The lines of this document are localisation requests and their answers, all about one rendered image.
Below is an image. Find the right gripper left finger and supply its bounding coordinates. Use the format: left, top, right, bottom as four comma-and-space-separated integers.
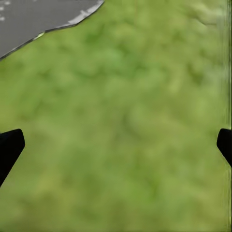
0, 129, 25, 187

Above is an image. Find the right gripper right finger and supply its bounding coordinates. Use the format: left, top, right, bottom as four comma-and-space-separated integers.
217, 128, 232, 168

